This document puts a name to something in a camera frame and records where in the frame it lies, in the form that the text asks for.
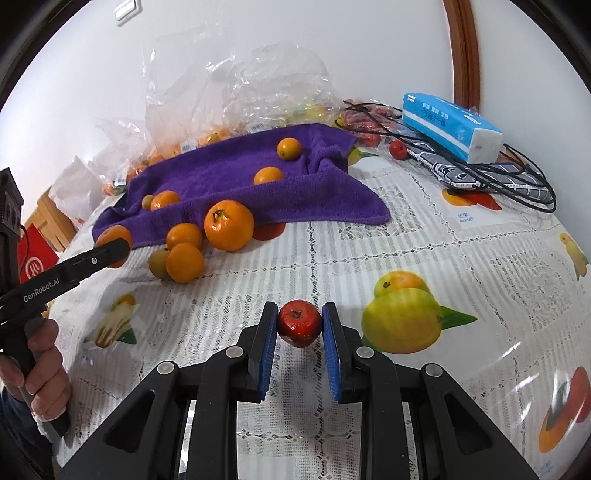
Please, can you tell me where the person's left forearm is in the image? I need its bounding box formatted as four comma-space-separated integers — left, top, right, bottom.
0, 385, 55, 480

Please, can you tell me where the bag of red fruit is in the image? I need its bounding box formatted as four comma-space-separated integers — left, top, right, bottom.
344, 99, 403, 147

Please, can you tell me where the clear bag of tangerines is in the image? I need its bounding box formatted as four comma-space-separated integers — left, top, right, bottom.
95, 115, 155, 195

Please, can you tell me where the grey patterned pouch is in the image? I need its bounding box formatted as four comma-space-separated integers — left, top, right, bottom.
409, 141, 555, 205

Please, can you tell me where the person's left hand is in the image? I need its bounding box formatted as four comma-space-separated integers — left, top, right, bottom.
0, 318, 72, 418

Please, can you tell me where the brown wooden door frame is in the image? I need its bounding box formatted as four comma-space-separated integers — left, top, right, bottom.
442, 0, 481, 114

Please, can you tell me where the red paper bag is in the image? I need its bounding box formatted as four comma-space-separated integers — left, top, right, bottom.
17, 224, 61, 286

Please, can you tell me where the black wire rack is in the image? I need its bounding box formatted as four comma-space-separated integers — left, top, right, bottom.
335, 102, 557, 213

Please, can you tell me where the small tangerine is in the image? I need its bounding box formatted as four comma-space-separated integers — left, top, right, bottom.
277, 137, 303, 161

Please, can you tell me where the white light switch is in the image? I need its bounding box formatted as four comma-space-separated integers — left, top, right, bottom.
115, 0, 144, 24

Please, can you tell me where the purple towel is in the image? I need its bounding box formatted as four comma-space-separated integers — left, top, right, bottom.
92, 124, 392, 247

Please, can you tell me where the blue tissue pack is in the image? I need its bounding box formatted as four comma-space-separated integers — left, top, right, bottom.
401, 92, 504, 163

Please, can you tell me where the clear bag of yellow fruit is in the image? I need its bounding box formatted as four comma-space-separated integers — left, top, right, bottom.
222, 41, 343, 131

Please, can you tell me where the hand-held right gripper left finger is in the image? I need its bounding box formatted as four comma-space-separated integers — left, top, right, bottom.
58, 302, 280, 480

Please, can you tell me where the white plastic bag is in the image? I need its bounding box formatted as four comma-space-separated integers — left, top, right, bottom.
50, 156, 108, 219

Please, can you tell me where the tall clear bag of kumquats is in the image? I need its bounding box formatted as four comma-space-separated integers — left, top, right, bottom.
144, 32, 243, 158

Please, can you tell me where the large orange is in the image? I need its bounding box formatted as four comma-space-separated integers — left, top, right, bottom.
204, 199, 256, 252

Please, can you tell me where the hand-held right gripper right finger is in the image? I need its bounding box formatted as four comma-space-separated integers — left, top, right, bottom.
322, 302, 539, 480

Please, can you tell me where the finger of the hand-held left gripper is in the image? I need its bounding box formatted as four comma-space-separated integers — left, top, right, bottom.
58, 238, 133, 292

